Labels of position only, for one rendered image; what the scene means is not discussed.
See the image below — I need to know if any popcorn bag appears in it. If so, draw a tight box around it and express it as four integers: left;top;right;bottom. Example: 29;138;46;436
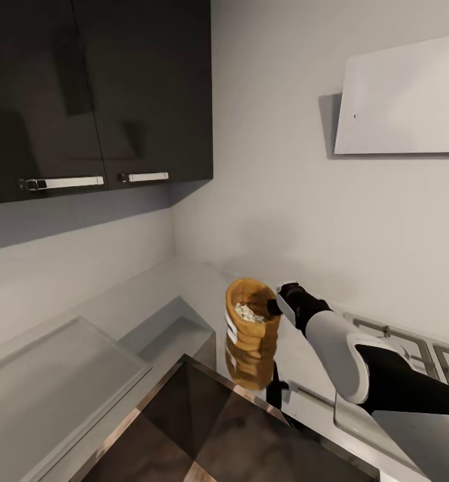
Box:
225;277;281;359

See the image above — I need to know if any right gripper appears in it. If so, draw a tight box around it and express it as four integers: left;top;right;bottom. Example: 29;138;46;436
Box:
268;299;283;315

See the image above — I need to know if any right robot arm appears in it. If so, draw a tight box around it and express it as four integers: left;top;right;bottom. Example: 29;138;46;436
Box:
268;282;449;482

